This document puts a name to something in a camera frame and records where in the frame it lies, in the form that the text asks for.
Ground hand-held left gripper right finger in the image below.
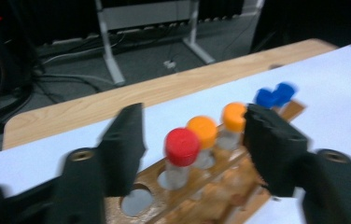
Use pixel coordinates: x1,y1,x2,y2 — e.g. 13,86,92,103
243,104,351,224

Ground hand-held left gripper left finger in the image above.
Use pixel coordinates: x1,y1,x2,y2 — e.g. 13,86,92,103
60,102,147,224

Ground blue capped test tube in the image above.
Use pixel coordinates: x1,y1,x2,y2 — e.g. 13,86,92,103
255,88,278,110
273,82,298,108

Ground orange capped test tube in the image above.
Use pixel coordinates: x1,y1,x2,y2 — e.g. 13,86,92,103
217,102,248,152
186,115,218,171

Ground red capped test tube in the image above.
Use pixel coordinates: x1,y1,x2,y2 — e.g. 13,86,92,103
163,127,202,190

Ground wooden test tube rack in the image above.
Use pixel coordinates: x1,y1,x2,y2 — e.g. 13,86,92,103
105,99,307,224

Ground white paper sheet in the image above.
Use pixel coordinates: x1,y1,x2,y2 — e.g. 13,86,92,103
0,43,351,224

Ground white power strip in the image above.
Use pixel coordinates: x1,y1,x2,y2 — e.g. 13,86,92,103
51,35,98,46

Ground long power strip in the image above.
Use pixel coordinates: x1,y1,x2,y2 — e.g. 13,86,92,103
196,13,246,24

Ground black cable bundle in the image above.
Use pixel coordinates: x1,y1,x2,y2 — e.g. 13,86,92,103
30,63,105,96

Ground white metal stand frame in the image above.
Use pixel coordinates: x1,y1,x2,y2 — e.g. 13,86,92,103
94,0,265,88

